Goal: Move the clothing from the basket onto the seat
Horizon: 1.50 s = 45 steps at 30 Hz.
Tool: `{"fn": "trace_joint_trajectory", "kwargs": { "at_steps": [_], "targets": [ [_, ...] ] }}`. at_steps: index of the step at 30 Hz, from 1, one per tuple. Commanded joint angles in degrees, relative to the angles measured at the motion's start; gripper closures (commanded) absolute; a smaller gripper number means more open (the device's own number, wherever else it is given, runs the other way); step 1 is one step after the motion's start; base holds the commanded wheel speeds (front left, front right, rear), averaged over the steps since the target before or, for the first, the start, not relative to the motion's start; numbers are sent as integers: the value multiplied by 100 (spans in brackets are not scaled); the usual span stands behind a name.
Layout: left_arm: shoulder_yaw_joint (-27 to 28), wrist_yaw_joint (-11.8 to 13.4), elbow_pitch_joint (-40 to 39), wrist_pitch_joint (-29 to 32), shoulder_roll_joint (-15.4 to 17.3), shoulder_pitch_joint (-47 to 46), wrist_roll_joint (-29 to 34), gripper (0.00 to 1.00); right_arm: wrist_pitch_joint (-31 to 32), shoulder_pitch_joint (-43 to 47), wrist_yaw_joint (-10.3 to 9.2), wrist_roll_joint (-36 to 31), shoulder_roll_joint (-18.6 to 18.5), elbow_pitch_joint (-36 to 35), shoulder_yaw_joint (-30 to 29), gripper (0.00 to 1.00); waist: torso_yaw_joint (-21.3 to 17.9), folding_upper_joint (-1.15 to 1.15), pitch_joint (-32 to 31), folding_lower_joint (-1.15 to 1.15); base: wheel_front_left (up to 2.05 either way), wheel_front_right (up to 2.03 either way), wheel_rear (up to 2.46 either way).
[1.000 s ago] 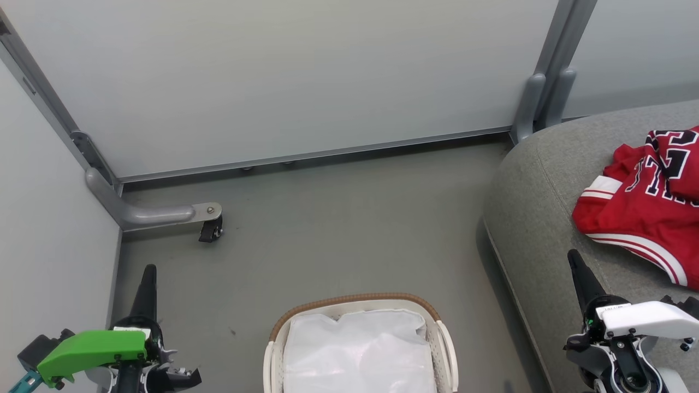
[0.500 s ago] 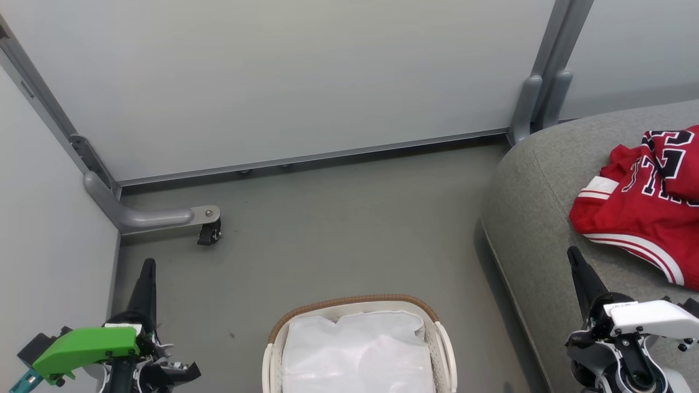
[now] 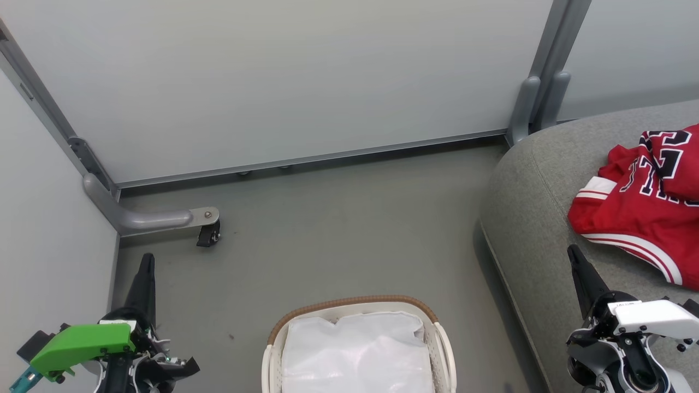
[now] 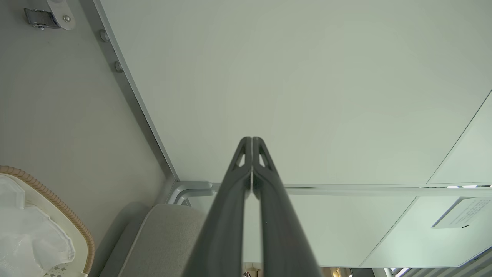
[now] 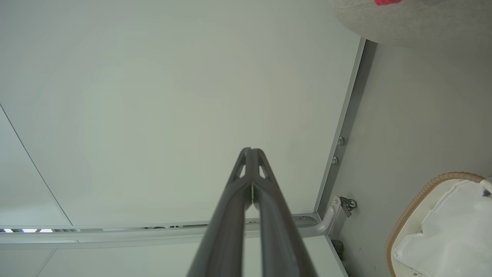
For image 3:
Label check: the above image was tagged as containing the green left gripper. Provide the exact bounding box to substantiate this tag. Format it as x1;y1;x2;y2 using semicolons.
10;253;200;393

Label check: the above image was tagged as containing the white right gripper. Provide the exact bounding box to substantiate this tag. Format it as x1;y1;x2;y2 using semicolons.
566;244;699;393

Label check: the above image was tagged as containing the red basketball jersey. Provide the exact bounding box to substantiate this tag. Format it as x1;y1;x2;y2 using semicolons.
568;124;699;290

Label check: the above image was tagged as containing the white laundry basket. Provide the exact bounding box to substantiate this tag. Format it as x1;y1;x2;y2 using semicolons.
261;295;457;393

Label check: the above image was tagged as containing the grey fabric sofa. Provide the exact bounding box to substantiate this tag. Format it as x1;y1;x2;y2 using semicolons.
479;99;699;393

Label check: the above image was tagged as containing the black caster wheel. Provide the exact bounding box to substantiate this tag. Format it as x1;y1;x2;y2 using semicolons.
197;221;222;248

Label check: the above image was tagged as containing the white cloth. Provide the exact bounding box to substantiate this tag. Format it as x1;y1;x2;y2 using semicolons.
281;311;436;393

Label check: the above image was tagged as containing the grey partition frame leg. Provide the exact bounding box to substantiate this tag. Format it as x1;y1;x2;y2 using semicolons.
0;19;220;237

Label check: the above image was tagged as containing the aluminium partition bottom rail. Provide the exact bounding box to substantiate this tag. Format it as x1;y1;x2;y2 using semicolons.
116;128;510;189

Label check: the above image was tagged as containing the grey partition double post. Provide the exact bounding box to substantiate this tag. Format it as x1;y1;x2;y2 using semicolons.
507;0;593;147

